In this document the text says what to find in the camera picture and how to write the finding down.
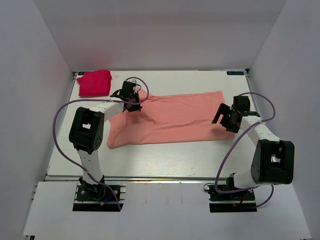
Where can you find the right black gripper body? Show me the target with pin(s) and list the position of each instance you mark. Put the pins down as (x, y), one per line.
(230, 125)

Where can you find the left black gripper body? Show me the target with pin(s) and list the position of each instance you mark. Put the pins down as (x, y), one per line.
(134, 107)

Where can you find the salmon pink t shirt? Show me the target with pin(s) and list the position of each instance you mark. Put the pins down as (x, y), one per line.
(169, 119)

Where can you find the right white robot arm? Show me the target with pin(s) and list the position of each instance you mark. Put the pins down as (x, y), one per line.
(273, 159)

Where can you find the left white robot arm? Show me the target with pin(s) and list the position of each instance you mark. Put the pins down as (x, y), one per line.
(87, 130)

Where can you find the folded magenta t shirt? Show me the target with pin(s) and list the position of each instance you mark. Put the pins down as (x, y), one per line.
(95, 84)

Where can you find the blue table label sticker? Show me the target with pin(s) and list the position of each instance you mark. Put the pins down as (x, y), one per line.
(235, 73)

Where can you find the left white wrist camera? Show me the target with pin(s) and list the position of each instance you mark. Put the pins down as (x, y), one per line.
(134, 81)

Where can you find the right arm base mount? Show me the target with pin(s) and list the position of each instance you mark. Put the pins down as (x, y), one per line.
(239, 202)

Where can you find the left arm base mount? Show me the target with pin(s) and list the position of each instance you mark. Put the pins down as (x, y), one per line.
(88, 201)

